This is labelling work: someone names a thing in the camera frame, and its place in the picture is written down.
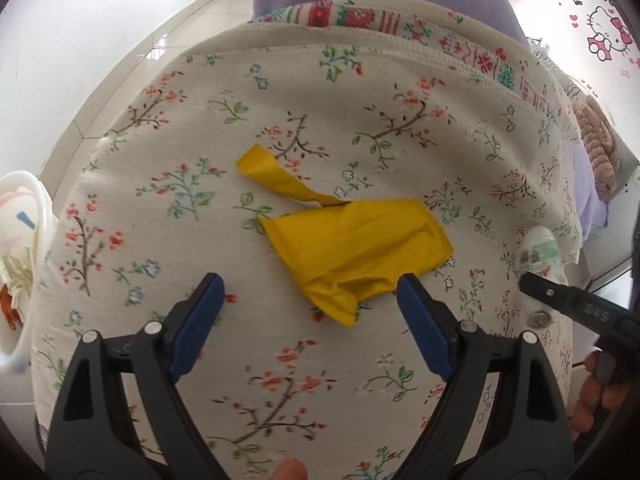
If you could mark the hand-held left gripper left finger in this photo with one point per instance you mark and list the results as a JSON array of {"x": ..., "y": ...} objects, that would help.
[{"x": 197, "y": 330}]

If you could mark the floral beige cloth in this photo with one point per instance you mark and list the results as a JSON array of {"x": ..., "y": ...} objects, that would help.
[{"x": 200, "y": 110}]

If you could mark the person's left hand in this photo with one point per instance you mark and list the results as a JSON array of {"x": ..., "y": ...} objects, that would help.
[{"x": 290, "y": 471}]

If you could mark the pink cat wall sticker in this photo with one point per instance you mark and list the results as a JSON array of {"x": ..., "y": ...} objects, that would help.
[{"x": 607, "y": 35}]

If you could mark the grey furry cloth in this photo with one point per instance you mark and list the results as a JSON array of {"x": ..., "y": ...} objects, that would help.
[{"x": 542, "y": 50}]

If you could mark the orange wrapper scrap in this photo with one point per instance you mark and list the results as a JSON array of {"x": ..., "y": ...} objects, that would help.
[{"x": 10, "y": 307}]

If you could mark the small white bottle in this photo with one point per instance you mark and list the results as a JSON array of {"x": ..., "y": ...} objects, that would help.
[{"x": 540, "y": 250}]

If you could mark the beige knitted blanket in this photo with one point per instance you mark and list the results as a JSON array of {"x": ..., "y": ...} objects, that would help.
[{"x": 597, "y": 150}]

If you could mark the yellow plastic wrapper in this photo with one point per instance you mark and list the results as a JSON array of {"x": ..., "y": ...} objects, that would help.
[{"x": 350, "y": 245}]

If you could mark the lavender bed sheet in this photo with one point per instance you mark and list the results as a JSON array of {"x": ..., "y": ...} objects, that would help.
[{"x": 590, "y": 210}]

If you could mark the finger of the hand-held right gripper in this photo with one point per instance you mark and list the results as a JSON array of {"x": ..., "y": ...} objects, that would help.
[{"x": 565, "y": 297}]

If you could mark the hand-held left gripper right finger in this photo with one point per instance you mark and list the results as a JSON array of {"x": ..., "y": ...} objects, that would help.
[{"x": 427, "y": 330}]

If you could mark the person's right hand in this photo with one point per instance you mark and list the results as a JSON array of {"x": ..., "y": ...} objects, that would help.
[{"x": 595, "y": 400}]

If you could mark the white bin with drawn face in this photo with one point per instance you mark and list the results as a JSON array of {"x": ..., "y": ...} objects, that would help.
[{"x": 45, "y": 220}]

